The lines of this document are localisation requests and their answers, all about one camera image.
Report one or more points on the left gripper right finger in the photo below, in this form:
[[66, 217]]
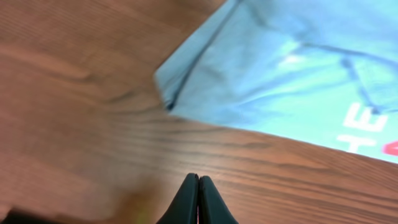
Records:
[[211, 206]]

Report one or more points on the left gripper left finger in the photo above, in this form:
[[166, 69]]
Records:
[[184, 206]]

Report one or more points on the light blue printed t-shirt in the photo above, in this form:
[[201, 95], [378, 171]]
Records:
[[317, 71]]

